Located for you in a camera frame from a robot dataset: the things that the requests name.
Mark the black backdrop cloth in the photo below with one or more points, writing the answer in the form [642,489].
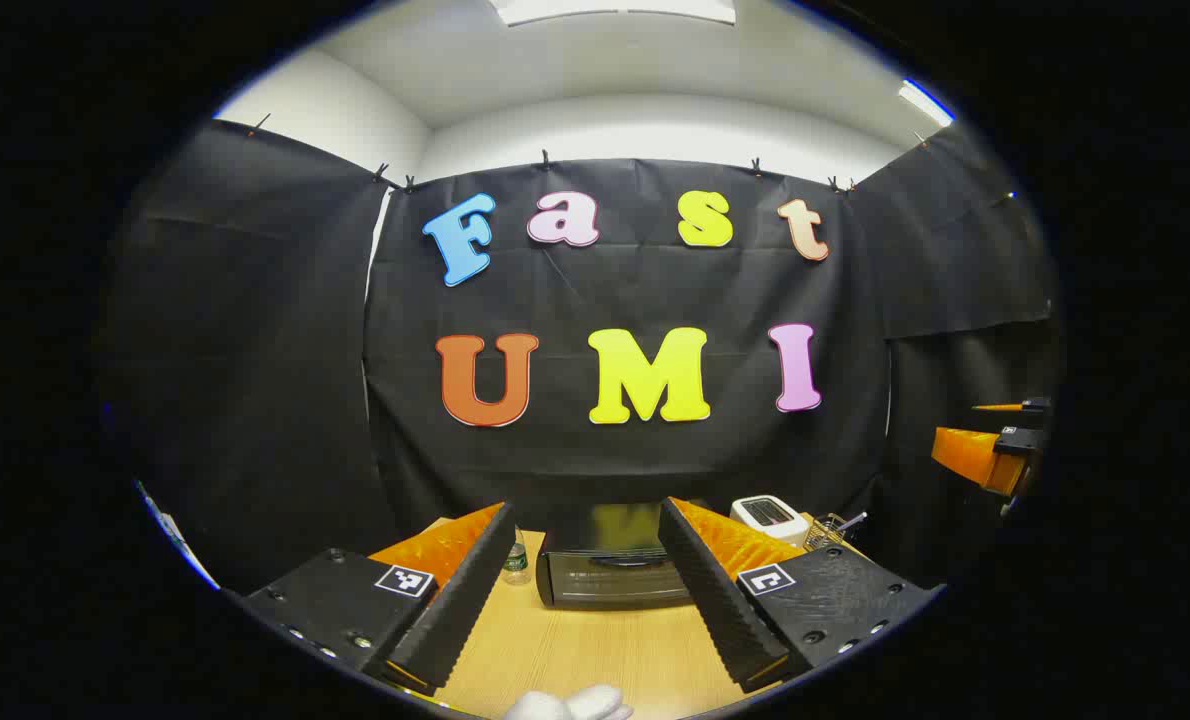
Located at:
[555,290]

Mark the small ceiling light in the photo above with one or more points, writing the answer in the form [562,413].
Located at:
[925,102]

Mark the black electric oven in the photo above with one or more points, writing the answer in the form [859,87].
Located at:
[605,585]

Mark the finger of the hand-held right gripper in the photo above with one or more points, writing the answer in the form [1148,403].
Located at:
[1030,405]
[975,455]

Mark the clear water bottle green label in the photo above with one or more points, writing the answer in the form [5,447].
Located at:
[517,565]

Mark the large ceiling light panel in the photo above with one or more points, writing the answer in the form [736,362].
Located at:
[610,9]

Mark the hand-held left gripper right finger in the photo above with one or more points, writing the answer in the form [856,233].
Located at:
[715,600]

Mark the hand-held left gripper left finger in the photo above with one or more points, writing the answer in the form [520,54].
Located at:
[460,610]

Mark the white toaster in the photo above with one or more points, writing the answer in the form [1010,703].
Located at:
[767,515]

